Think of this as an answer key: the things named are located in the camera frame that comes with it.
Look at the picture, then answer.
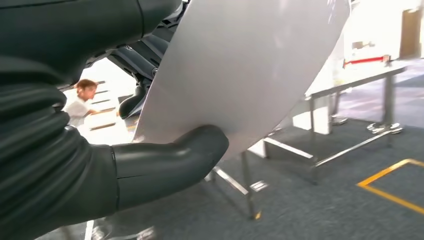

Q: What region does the steel workbench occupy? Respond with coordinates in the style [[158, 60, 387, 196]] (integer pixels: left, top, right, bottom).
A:
[[203, 150, 269, 221]]

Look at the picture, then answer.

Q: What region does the person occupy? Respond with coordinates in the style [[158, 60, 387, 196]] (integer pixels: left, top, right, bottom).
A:
[[62, 78, 100, 128]]

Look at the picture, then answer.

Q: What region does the white panel desk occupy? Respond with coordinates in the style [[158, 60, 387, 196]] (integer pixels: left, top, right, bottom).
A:
[[293, 96, 334, 135]]

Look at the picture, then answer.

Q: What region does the red barrier belt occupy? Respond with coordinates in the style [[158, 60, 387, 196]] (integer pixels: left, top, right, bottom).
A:
[[342, 54, 392, 69]]

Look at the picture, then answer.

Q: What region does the steel table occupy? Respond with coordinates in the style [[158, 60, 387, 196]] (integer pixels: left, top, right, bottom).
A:
[[263, 64, 409, 168]]

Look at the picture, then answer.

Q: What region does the brown door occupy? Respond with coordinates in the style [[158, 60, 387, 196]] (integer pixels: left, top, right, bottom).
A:
[[399, 8, 423, 61]]

